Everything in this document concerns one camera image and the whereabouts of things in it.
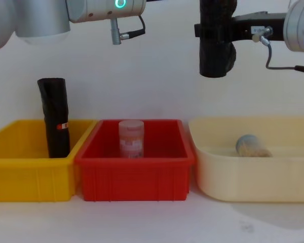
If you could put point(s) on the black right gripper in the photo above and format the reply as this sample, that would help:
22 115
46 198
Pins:
245 26

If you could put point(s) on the black bag bundle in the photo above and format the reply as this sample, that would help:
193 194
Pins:
214 58

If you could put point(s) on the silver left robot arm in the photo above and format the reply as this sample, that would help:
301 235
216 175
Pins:
66 12

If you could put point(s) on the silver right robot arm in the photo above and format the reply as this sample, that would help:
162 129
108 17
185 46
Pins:
300 22

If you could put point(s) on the clear jar with blue lid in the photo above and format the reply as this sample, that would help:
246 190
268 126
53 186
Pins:
252 146

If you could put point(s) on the clear plastic jar with label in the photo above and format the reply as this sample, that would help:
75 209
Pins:
131 140

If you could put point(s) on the cream plastic bin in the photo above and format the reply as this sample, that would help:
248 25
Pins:
256 177

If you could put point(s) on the red plastic bin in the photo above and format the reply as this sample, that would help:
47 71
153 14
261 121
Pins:
134 177

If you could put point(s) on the black roll with red label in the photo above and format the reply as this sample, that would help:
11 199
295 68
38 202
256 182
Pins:
56 114

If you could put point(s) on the white table cloth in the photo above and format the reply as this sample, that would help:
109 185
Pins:
142 222

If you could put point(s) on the yellow plastic bin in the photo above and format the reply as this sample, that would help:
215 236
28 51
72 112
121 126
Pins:
28 174

